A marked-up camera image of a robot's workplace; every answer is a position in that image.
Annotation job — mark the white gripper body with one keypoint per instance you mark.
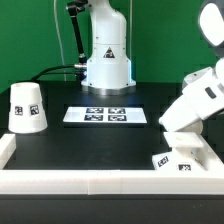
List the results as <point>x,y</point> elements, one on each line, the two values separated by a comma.
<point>199,100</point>

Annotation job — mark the white lamp bulb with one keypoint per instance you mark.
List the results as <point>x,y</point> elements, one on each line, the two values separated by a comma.
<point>196,127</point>

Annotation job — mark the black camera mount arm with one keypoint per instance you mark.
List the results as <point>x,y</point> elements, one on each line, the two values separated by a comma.
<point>74,8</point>

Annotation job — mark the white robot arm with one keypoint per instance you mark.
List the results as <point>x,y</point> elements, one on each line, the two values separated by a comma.
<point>109,69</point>

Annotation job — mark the white lamp shade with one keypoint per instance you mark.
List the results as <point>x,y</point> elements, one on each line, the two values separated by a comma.
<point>26,113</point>

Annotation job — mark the white lamp base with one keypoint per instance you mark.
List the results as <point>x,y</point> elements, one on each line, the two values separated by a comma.
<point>180,157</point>

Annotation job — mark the white marker sheet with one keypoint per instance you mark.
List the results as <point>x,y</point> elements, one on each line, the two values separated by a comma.
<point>105,115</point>

